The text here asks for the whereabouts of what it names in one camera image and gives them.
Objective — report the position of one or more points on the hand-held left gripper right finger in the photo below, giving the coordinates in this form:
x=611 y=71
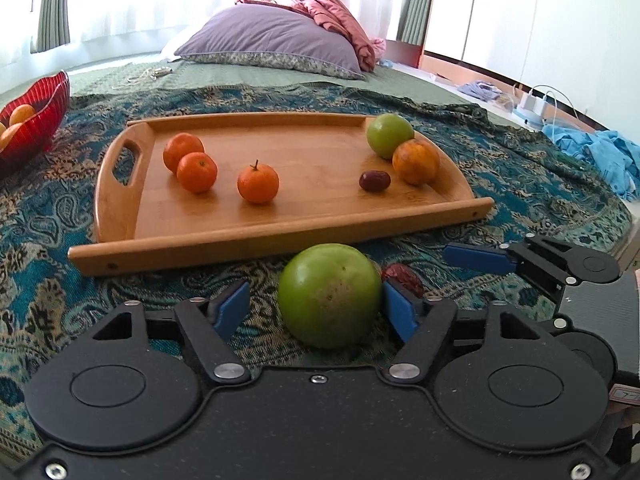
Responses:
x=400 y=310

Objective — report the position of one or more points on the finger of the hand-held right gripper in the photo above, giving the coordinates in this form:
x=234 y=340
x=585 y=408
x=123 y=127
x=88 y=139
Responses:
x=475 y=257

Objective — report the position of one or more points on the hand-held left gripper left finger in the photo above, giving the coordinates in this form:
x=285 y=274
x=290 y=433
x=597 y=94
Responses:
x=232 y=310

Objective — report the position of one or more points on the red date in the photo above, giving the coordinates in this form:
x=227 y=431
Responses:
x=375 y=181
x=404 y=277

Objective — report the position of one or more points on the green apple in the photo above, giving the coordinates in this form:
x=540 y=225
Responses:
x=327 y=295
x=387 y=132

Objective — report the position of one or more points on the large orange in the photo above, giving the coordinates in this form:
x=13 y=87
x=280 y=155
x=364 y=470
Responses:
x=416 y=162

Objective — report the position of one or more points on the small mandarin with stem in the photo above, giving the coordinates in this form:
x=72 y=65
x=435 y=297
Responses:
x=258 y=185

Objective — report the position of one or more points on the wooden serving tray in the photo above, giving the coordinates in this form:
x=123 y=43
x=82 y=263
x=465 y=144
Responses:
x=310 y=200

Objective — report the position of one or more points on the blue paisley blanket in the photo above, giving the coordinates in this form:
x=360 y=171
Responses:
x=500 y=185

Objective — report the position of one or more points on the light blue cloth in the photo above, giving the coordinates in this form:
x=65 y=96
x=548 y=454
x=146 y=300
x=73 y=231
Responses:
x=595 y=152

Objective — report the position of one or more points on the white power strip with chargers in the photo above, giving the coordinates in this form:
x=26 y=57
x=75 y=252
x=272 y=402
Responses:
x=535 y=107

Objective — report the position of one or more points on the lilac cloth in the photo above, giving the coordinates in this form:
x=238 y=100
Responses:
x=480 y=91

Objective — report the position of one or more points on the green quilted bedspread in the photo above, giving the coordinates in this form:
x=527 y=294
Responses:
x=425 y=87

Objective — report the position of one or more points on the brown wooden headboard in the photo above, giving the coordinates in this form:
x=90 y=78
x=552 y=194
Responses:
x=402 y=52

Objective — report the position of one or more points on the white wardrobe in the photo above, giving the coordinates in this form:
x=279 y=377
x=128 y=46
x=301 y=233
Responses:
x=525 y=20

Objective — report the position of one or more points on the grey-green curtain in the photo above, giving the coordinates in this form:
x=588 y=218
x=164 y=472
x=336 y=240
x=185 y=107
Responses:
x=52 y=5
x=417 y=2

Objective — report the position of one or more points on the white pillow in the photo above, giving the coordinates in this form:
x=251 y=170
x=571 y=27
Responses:
x=172 y=50

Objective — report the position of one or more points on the red glass bowl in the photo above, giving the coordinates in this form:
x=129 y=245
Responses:
x=45 y=110

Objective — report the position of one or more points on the purple pillow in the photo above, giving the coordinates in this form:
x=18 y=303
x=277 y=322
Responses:
x=270 y=37

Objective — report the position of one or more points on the pink quilt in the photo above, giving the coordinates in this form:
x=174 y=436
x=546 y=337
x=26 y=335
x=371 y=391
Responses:
x=335 y=15

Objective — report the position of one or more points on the yellowish citrus fruit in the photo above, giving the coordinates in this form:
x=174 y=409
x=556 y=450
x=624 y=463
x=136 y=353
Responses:
x=10 y=136

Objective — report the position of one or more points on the small orange citrus fruit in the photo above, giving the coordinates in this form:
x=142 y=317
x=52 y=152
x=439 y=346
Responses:
x=22 y=114

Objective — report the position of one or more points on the white sheer curtain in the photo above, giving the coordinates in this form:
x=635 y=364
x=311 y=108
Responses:
x=150 y=0

